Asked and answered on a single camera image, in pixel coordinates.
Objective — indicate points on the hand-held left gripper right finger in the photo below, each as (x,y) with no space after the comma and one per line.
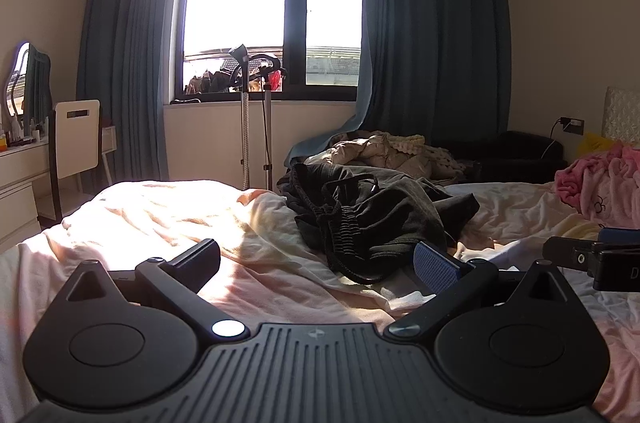
(436,269)

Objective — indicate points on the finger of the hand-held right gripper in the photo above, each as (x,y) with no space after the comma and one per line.
(567,253)
(620,235)

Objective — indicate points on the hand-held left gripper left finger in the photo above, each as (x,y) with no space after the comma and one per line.
(197,260)

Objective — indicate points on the clothes hanging outside window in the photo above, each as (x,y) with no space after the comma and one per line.
(210,80)

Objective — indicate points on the bed with pale pink sheet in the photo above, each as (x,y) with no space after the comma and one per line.
(165,223)

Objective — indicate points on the pink fleece garment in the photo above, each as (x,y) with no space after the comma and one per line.
(605,183)

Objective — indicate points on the yellow cloth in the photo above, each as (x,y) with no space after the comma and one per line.
(592,148)

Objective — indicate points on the black sofa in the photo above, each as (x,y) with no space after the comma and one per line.
(515,155)

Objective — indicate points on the quilted beige headboard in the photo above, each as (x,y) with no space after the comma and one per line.
(622,113)

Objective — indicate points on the beige down jacket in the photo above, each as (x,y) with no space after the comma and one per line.
(367,153)

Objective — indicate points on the small white rack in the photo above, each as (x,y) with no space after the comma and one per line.
(109,138)

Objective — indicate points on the white dressing table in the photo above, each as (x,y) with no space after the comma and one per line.
(17,188)

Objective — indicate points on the cluster of cosmetic bottles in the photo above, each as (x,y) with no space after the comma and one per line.
(22,135)

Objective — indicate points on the blue curtain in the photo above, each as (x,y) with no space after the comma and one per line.
(430,28)
(130,53)

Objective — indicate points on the wavy vanity mirror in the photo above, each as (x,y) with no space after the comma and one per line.
(27,83)

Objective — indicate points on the black framed window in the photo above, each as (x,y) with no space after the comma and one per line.
(297,3)

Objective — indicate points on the wall socket with charger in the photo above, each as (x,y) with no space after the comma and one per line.
(572,125)

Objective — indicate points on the white chair with dark frame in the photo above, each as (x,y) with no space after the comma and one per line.
(77,138)

